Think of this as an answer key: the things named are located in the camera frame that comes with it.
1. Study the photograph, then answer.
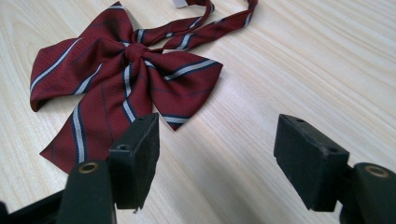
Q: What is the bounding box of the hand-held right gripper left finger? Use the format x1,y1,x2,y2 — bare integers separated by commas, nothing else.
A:
107,112,161,210

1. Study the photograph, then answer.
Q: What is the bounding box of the red striped bow tie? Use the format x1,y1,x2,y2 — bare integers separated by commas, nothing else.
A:
29,0,259,175

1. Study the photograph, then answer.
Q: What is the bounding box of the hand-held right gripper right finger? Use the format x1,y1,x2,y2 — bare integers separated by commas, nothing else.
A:
273,113,350,213

